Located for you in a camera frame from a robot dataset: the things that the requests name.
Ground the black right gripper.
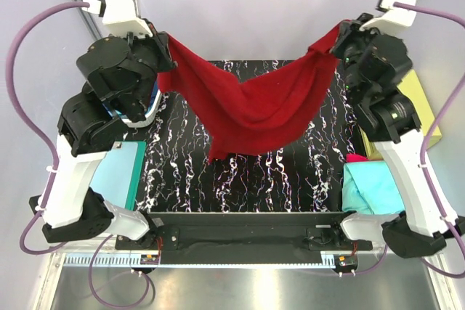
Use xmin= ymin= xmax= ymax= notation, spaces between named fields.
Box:
xmin=329 ymin=12 xmax=393 ymax=101

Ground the yellow drawer box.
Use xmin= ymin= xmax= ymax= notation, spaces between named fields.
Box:
xmin=359 ymin=70 xmax=434 ymax=160

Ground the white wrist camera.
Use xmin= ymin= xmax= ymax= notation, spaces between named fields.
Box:
xmin=82 ymin=0 xmax=153 ymax=38
xmin=360 ymin=0 xmax=416 ymax=36

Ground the folded turquoise t-shirt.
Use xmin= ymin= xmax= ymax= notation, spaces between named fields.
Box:
xmin=341 ymin=160 xmax=405 ymax=215

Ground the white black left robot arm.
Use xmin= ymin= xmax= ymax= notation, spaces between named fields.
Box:
xmin=29 ymin=30 xmax=176 ymax=249

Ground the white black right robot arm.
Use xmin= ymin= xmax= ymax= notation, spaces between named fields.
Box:
xmin=329 ymin=13 xmax=464 ymax=258

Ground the red t-shirt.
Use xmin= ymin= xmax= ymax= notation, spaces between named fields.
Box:
xmin=158 ymin=26 xmax=339 ymax=161

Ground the white plastic laundry basket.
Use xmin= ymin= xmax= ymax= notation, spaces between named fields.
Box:
xmin=117 ymin=89 xmax=162 ymax=129

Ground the green clipboard with paper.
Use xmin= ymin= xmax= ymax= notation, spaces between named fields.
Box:
xmin=90 ymin=142 xmax=146 ymax=211

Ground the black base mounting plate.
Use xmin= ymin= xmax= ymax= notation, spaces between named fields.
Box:
xmin=115 ymin=211 xmax=371 ymax=266

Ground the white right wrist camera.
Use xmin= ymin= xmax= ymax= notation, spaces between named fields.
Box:
xmin=360 ymin=0 xmax=416 ymax=36

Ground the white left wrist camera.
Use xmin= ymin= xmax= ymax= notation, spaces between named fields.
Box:
xmin=82 ymin=0 xmax=153 ymax=38

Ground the folded magenta t-shirt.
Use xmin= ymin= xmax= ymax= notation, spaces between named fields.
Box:
xmin=346 ymin=154 xmax=368 ymax=163

